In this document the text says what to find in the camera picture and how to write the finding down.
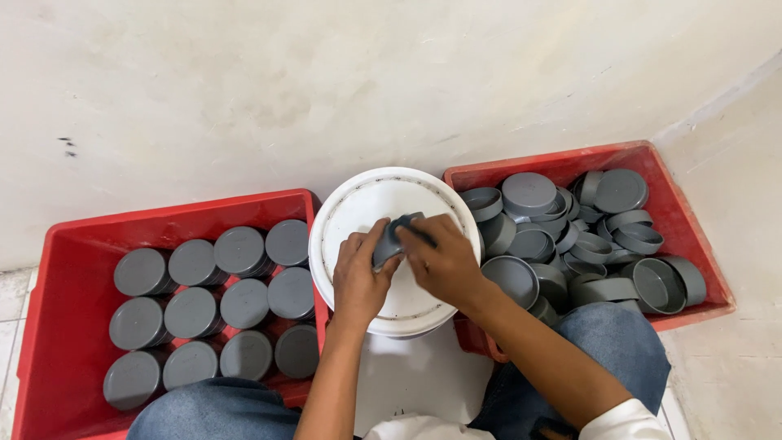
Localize person's left hand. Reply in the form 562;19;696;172
332;218;404;329

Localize person's right hand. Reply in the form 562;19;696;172
395;213;491;314

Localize dark abrasive pad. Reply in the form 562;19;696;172
397;221;438;249

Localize grey plastic end cap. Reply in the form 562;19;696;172
371;212;427;273

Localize white bucket lid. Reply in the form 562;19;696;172
308;167;482;339

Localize loose heap of grey caps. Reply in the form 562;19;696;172
459;169;708;328

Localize white plastic bucket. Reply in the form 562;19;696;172
353;319;496;438

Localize person's blue jeans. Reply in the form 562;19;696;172
126;302;672;440

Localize red plastic crate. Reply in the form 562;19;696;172
11;188;331;440
443;141;737;365

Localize stacks of grey pipe caps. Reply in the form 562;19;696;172
102;219;320;412

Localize person's white shirt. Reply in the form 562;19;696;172
363;398;671;440

